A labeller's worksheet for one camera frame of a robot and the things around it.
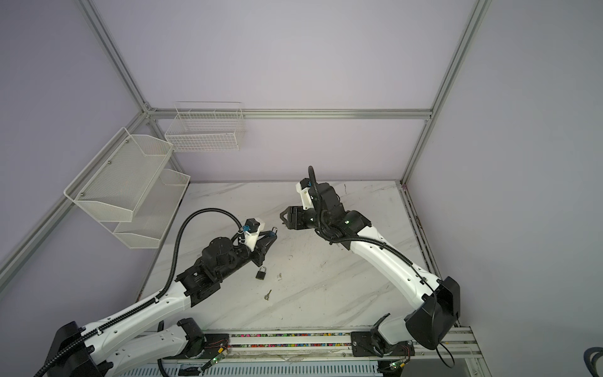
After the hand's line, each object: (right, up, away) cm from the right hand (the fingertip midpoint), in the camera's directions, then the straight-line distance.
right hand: (285, 214), depth 72 cm
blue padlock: (-4, -6, +1) cm, 7 cm away
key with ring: (-8, -31, +12) cm, 34 cm away
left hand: (-5, -7, +2) cm, 8 cm away
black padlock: (-11, -24, +17) cm, 32 cm away
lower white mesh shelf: (-56, -1, +21) cm, 60 cm away
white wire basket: (-35, +35, +23) cm, 55 cm away
